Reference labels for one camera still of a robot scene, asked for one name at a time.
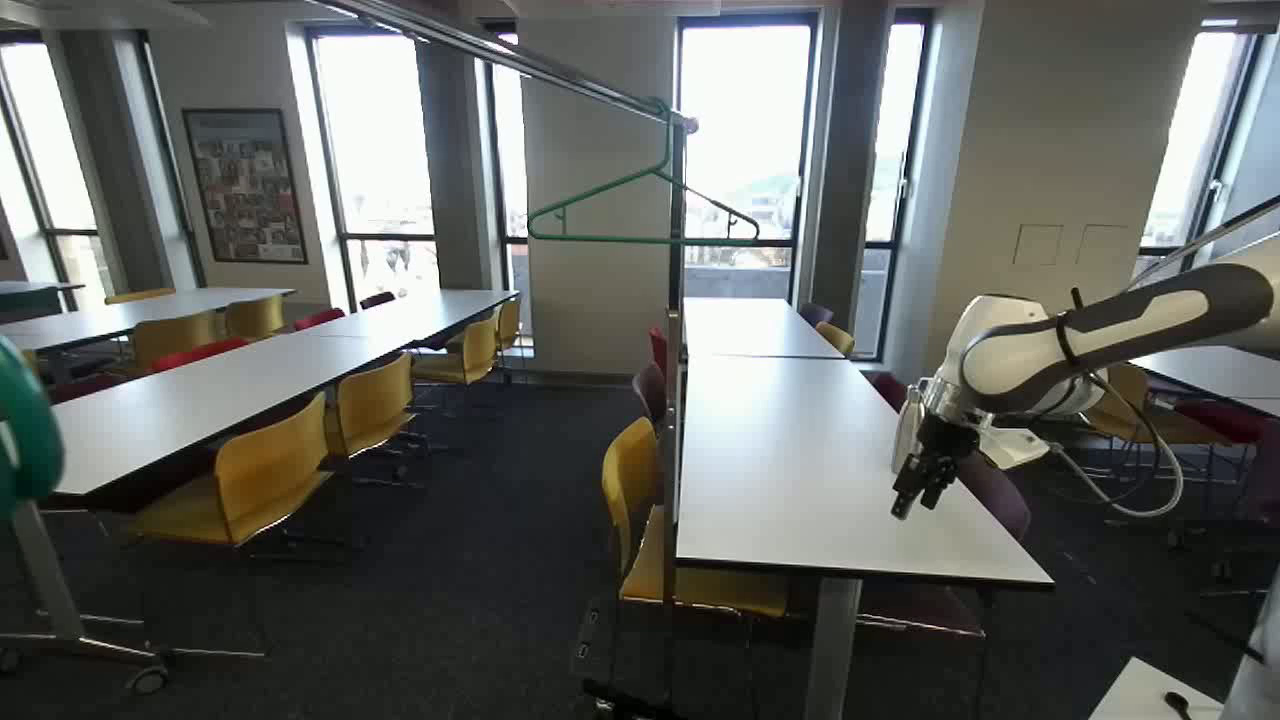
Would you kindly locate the small black object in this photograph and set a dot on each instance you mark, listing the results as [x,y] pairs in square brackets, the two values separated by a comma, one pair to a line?
[1178,700]

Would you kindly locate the framed colourful poster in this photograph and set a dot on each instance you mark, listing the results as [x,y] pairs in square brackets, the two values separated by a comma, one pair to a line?
[244,186]

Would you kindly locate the red chair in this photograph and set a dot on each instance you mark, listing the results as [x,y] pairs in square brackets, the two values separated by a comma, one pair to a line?
[1222,426]
[319,317]
[660,348]
[202,353]
[884,389]

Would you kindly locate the purple chair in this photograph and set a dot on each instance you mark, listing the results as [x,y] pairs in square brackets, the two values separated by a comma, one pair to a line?
[649,395]
[814,315]
[1003,502]

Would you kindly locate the green rounded object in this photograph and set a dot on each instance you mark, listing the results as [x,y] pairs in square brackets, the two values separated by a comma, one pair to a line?
[27,426]

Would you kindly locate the tall glass window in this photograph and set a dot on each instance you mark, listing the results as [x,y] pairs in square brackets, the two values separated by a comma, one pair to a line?
[55,161]
[745,105]
[896,133]
[511,161]
[1194,133]
[372,133]

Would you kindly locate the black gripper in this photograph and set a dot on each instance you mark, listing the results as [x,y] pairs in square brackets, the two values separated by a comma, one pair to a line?
[944,455]

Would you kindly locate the long white table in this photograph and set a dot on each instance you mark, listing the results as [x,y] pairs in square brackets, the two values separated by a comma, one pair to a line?
[243,380]
[120,317]

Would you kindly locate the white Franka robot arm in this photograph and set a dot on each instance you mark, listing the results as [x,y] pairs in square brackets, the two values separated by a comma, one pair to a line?
[1144,321]

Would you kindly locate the metal clothes rack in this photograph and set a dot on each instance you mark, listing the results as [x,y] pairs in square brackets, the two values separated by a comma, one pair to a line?
[585,90]

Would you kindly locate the grey wheeled stand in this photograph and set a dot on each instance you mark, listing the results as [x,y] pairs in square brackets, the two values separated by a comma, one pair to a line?
[49,573]

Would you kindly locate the white work table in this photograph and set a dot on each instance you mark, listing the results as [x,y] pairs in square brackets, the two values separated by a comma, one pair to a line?
[803,465]

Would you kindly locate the yellow chair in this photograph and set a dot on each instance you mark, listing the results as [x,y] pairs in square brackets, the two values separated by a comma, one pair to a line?
[372,402]
[1125,402]
[626,483]
[264,473]
[511,321]
[839,336]
[254,317]
[472,348]
[175,336]

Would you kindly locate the small white robot table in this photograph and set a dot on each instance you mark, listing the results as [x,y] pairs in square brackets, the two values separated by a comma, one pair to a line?
[1125,692]

